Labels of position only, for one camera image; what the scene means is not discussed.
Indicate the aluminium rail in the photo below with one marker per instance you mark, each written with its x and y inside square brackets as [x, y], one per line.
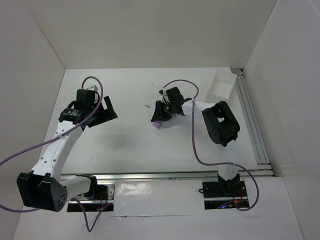
[264, 165]
[172, 175]

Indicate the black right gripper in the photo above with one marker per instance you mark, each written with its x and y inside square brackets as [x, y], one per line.
[160, 110]

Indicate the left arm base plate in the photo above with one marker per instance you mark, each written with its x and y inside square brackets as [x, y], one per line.
[102, 198]

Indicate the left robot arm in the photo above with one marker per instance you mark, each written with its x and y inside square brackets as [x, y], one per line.
[41, 187]

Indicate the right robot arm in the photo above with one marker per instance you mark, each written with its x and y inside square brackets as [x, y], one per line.
[221, 125]

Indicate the aluminium rail front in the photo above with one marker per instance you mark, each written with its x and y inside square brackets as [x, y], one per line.
[172, 175]

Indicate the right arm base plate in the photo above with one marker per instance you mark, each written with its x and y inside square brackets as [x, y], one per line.
[215, 198]

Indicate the purple wood block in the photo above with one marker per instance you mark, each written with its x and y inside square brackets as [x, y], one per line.
[158, 124]

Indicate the aluminium rail right side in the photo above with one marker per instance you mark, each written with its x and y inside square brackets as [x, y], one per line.
[264, 165]

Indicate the white perforated metal bin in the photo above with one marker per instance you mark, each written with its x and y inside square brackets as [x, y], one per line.
[221, 87]

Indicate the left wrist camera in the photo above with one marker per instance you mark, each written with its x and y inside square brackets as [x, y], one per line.
[93, 88]

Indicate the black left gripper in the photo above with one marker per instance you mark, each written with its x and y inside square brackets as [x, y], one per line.
[100, 115]

